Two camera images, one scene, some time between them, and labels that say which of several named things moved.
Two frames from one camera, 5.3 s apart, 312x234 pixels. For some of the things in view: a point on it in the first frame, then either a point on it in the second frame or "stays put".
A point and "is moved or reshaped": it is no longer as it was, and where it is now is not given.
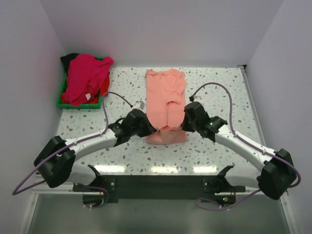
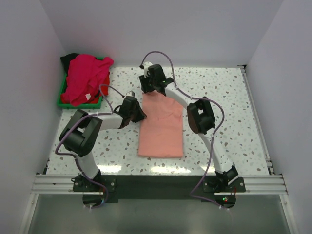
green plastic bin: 95,106 stays put
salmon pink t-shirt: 165,104 is moved or reshaped
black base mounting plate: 96,193 stays put
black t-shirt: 66,60 stays put
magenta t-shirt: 87,75 stays put
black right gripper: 184,126 -> 143,80
